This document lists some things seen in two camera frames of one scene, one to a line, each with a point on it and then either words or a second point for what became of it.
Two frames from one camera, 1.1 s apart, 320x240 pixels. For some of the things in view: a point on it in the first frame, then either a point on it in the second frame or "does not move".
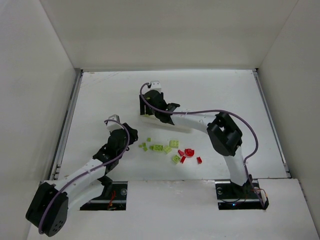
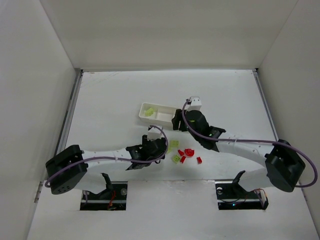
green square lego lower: x=176 y=159 does not move
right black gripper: x=146 y=104 -> x=178 y=120
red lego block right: x=199 y=160 does not move
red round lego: x=189 y=152 does not move
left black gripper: x=130 y=131 -> x=157 y=146
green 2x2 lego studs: x=174 y=143 does not move
